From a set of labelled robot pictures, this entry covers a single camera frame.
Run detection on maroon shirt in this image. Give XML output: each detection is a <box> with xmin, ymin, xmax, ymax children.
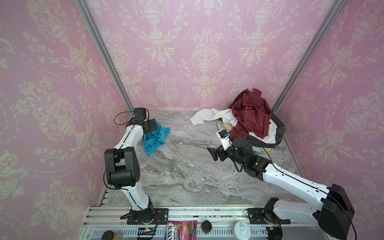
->
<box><xmin>229</xmin><ymin>89</ymin><xmax>273</xmax><ymax>139</ymax></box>

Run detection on black round cap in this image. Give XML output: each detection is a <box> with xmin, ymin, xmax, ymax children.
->
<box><xmin>201</xmin><ymin>220</ymin><xmax>213</xmax><ymax>235</ymax></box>

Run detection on left corner aluminium post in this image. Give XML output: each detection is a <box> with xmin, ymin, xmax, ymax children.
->
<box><xmin>74</xmin><ymin>0</ymin><xmax>134</xmax><ymax>111</ymax></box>

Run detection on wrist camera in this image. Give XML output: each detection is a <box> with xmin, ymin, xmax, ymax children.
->
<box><xmin>217</xmin><ymin>129</ymin><xmax>231</xmax><ymax>151</ymax></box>
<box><xmin>126</xmin><ymin>108</ymin><xmax>150</xmax><ymax>126</ymax></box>

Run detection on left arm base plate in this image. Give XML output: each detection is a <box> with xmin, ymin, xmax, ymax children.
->
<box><xmin>127</xmin><ymin>208</ymin><xmax>169</xmax><ymax>225</ymax></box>

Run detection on white round lid container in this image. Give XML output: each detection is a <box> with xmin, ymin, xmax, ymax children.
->
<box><xmin>233</xmin><ymin>221</ymin><xmax>251</xmax><ymax>240</ymax></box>

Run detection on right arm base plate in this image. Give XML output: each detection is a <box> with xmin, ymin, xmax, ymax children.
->
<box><xmin>246</xmin><ymin>208</ymin><xmax>291</xmax><ymax>226</ymax></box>

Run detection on dark grey cloth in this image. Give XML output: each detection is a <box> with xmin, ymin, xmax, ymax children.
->
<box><xmin>247</xmin><ymin>113</ymin><xmax>286</xmax><ymax>149</ymax></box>

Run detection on pink candy bag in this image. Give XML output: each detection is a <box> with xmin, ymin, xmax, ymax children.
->
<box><xmin>165</xmin><ymin>221</ymin><xmax>198</xmax><ymax>240</ymax></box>

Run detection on black round object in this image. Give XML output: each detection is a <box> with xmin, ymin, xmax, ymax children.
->
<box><xmin>266</xmin><ymin>227</ymin><xmax>283</xmax><ymax>240</ymax></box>

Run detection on brown jar black lid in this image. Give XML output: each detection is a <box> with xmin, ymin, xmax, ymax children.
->
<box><xmin>102</xmin><ymin>230</ymin><xmax>123</xmax><ymax>240</ymax></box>

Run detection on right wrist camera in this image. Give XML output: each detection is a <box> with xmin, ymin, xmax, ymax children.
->
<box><xmin>217</xmin><ymin>129</ymin><xmax>231</xmax><ymax>151</ymax></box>

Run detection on turquoise cloth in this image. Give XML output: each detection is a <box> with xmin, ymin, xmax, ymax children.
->
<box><xmin>143</xmin><ymin>123</ymin><xmax>171</xmax><ymax>156</ymax></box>

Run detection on corner aluminium post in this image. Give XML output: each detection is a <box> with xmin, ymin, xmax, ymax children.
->
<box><xmin>74</xmin><ymin>0</ymin><xmax>134</xmax><ymax>111</ymax></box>
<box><xmin>273</xmin><ymin>0</ymin><xmax>347</xmax><ymax>114</ymax></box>

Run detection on aluminium front rail frame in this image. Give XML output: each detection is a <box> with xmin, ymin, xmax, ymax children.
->
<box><xmin>78</xmin><ymin>205</ymin><xmax>331</xmax><ymax>240</ymax></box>

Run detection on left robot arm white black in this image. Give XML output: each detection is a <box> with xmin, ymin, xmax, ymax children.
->
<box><xmin>103</xmin><ymin>117</ymin><xmax>157</xmax><ymax>225</ymax></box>

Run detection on right corner aluminium post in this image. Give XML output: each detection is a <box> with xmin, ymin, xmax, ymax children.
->
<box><xmin>273</xmin><ymin>0</ymin><xmax>347</xmax><ymax>114</ymax></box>

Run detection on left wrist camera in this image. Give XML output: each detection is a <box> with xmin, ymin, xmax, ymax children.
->
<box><xmin>126</xmin><ymin>108</ymin><xmax>150</xmax><ymax>126</ymax></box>

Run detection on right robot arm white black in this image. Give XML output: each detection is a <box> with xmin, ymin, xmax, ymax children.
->
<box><xmin>207</xmin><ymin>138</ymin><xmax>355</xmax><ymax>240</ymax></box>

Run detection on white cloth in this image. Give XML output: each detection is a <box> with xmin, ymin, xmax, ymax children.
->
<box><xmin>189</xmin><ymin>107</ymin><xmax>278</xmax><ymax>145</ymax></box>

